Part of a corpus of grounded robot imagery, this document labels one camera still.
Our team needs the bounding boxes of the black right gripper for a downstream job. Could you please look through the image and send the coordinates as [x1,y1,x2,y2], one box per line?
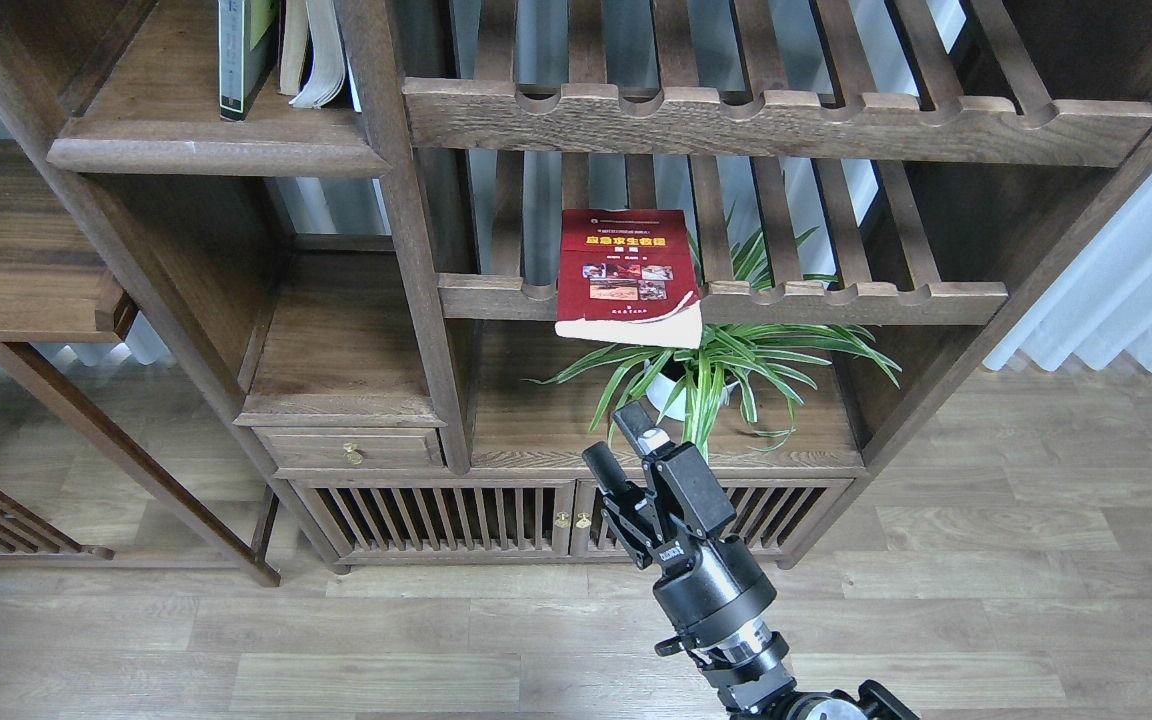
[582,401,776,639]

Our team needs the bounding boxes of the red paperback book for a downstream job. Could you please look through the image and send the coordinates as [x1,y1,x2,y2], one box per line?
[556,209,702,348]

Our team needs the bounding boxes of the black yellow-green book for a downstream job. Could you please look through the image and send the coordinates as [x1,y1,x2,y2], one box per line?
[218,1,279,120]

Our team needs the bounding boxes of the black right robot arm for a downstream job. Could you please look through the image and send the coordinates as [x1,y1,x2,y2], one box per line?
[582,402,914,719]

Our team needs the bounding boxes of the upright cream books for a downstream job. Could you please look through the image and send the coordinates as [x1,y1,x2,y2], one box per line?
[278,1,362,111]

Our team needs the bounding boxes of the white plant pot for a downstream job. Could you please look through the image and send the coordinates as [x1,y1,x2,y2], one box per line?
[643,361,738,424]

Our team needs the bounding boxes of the green spider plant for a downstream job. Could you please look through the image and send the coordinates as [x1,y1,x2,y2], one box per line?
[528,205,903,461]

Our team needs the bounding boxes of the brass drawer knob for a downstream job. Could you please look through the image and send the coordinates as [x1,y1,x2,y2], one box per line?
[342,444,364,465]

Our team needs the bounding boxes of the large dark wooden bookshelf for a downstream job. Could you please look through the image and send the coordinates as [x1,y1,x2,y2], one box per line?
[0,1,1152,571]

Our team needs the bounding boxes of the white pleated curtain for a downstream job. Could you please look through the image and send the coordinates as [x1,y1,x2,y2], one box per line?
[984,174,1152,372]

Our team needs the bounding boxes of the dark wooden side table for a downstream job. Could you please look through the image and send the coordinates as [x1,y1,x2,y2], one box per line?
[0,141,280,588]

